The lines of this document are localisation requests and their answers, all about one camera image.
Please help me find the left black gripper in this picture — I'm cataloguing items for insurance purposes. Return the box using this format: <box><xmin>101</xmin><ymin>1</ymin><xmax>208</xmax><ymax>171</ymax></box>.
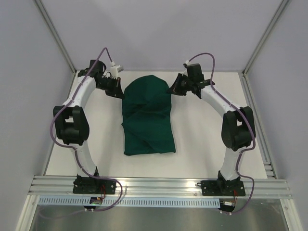
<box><xmin>97</xmin><ymin>76</ymin><xmax>125</xmax><ymax>99</ymax></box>

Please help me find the green surgical drape cloth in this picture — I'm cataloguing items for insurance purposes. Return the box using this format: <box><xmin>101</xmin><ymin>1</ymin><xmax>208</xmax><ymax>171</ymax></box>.
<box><xmin>122</xmin><ymin>75</ymin><xmax>176</xmax><ymax>156</ymax></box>

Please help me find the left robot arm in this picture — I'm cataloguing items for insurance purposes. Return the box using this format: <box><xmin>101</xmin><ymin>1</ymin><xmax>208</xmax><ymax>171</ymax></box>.
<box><xmin>50</xmin><ymin>60</ymin><xmax>124</xmax><ymax>193</ymax></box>

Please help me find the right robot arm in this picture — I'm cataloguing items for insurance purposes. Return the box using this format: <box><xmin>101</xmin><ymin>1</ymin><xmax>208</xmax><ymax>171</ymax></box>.
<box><xmin>168</xmin><ymin>62</ymin><xmax>256</xmax><ymax>195</ymax></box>

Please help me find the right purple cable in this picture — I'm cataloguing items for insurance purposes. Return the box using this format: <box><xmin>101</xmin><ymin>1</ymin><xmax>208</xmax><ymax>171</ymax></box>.
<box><xmin>186</xmin><ymin>52</ymin><xmax>256</xmax><ymax>216</ymax></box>

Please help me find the purple cable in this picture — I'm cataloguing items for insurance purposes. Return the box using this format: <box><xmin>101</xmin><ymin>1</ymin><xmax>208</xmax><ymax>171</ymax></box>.
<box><xmin>49</xmin><ymin>47</ymin><xmax>126</xmax><ymax>214</ymax></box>
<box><xmin>186</xmin><ymin>52</ymin><xmax>256</xmax><ymax>216</ymax></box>

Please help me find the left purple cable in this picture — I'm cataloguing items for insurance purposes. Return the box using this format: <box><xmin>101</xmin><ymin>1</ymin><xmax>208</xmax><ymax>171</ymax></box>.
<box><xmin>49</xmin><ymin>47</ymin><xmax>126</xmax><ymax>214</ymax></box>

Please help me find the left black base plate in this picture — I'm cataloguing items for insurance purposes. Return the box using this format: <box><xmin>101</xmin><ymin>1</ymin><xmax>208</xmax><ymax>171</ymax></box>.
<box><xmin>73</xmin><ymin>178</ymin><xmax>116</xmax><ymax>194</ymax></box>

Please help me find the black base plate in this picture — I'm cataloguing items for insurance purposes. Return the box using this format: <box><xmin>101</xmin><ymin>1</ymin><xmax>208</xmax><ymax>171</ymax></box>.
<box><xmin>73</xmin><ymin>178</ymin><xmax>116</xmax><ymax>194</ymax></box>
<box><xmin>196</xmin><ymin>180</ymin><xmax>246</xmax><ymax>196</ymax></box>

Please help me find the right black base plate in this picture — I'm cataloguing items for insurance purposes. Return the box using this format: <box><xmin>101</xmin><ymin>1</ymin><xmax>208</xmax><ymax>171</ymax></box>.
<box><xmin>196</xmin><ymin>180</ymin><xmax>246</xmax><ymax>196</ymax></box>

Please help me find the aluminium front rail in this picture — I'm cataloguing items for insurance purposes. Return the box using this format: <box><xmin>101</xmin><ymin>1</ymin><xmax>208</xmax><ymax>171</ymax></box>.
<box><xmin>28</xmin><ymin>176</ymin><xmax>292</xmax><ymax>199</ymax></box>

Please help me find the slotted cable duct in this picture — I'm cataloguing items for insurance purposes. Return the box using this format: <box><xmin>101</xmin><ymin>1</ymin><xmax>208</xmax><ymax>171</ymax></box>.
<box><xmin>38</xmin><ymin>196</ymin><xmax>220</xmax><ymax>208</ymax></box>

